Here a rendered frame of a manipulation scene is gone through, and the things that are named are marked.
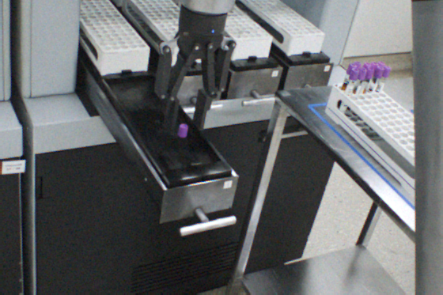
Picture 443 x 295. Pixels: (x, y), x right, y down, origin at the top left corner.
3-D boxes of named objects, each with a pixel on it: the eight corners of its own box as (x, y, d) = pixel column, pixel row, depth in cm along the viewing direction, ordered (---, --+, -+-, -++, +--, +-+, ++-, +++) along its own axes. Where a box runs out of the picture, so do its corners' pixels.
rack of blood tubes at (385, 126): (323, 111, 121) (331, 84, 117) (361, 106, 125) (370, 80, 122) (420, 204, 100) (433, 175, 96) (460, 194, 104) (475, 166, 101)
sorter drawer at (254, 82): (119, -14, 182) (122, -43, 177) (160, -15, 188) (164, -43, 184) (235, 111, 131) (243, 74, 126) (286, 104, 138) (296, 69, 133)
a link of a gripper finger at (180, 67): (202, 45, 96) (194, 43, 95) (176, 104, 100) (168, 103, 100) (191, 35, 99) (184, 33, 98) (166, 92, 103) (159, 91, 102)
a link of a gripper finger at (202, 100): (198, 88, 105) (202, 88, 106) (191, 121, 109) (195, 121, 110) (206, 97, 103) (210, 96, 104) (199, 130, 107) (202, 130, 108)
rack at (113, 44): (60, 19, 139) (61, -6, 136) (100, 17, 144) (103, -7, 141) (101, 81, 119) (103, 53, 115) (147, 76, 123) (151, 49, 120)
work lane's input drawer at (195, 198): (47, 39, 144) (48, 5, 140) (101, 35, 151) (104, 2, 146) (169, 243, 94) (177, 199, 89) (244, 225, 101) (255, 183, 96)
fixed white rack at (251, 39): (176, 11, 155) (179, -11, 151) (210, 9, 160) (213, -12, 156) (230, 66, 134) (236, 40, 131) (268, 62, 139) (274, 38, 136)
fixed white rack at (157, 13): (119, 14, 147) (122, -10, 144) (157, 12, 152) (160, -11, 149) (168, 71, 127) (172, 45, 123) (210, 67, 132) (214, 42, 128)
